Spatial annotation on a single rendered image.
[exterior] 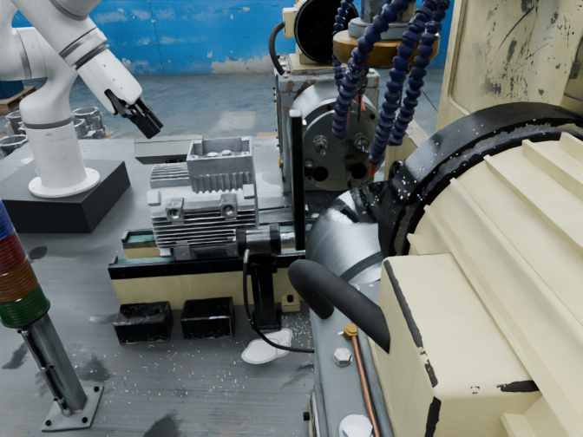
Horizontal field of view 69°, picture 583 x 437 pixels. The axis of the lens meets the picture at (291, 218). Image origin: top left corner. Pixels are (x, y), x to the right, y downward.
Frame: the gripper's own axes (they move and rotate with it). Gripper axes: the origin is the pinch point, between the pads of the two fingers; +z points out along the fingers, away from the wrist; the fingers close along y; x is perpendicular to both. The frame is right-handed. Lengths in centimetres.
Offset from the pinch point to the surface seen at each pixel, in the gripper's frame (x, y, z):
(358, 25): 43.0, 8.9, 4.6
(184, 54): -125, -564, 31
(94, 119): -121, -219, 8
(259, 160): -2, -64, 42
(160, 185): -2.3, 9.9, 8.6
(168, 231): -5.1, 14.8, 15.8
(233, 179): 10.3, 11.1, 15.1
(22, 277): -12.8, 37.3, 1.3
